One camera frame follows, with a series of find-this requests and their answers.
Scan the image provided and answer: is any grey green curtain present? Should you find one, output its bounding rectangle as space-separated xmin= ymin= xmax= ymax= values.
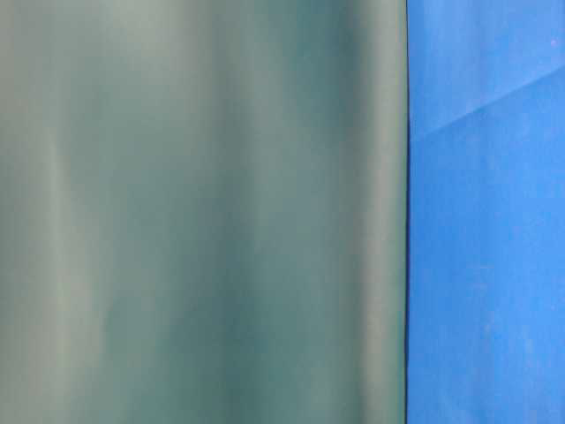
xmin=1 ymin=1 xmax=407 ymax=423

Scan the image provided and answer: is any blue table cloth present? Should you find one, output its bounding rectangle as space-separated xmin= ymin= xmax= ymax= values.
xmin=407 ymin=1 xmax=564 ymax=423

